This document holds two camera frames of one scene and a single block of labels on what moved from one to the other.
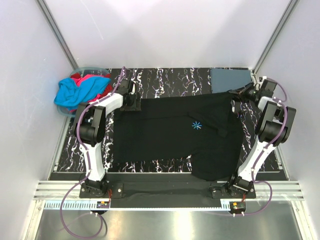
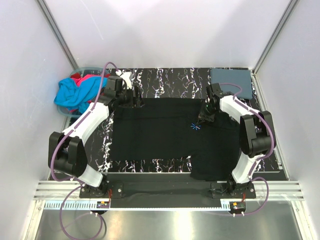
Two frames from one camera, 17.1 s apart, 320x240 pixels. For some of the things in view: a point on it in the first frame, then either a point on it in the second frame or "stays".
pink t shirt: x=77 y=80 stays
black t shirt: x=209 y=128 stays
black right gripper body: x=249 y=92 → x=207 y=113
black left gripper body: x=134 y=103 stays
